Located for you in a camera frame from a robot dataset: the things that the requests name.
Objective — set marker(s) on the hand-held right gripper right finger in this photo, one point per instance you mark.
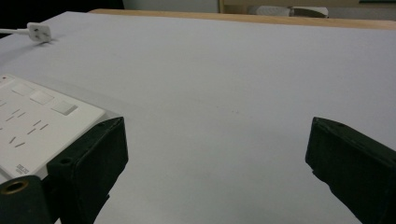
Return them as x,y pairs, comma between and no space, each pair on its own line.
351,165

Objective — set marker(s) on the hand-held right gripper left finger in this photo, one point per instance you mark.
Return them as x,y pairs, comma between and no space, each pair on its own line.
93,161

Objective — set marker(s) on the white power strip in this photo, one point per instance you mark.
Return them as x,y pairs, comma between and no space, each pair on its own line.
34,127

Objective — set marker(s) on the white power plug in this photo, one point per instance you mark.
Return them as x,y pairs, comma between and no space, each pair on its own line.
39,32

